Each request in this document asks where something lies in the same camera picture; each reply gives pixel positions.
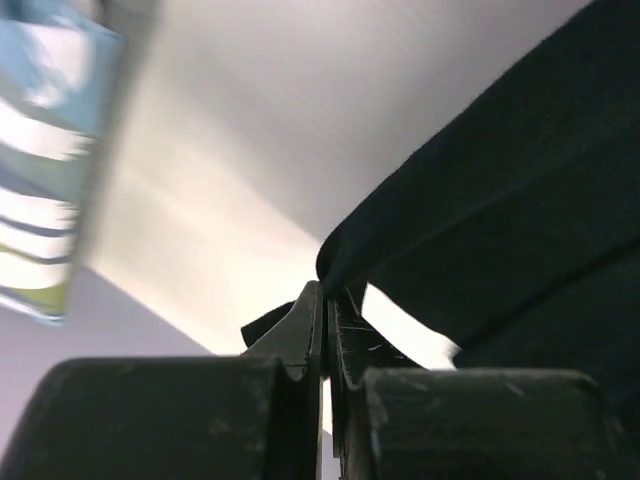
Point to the folded blue printed t shirt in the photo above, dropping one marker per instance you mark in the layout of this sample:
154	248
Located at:
58	65

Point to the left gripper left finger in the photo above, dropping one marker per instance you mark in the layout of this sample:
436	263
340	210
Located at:
253	416

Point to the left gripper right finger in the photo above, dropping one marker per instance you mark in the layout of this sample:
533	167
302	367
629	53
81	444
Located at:
395	420

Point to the black t shirt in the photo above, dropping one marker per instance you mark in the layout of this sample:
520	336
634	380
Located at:
514	231

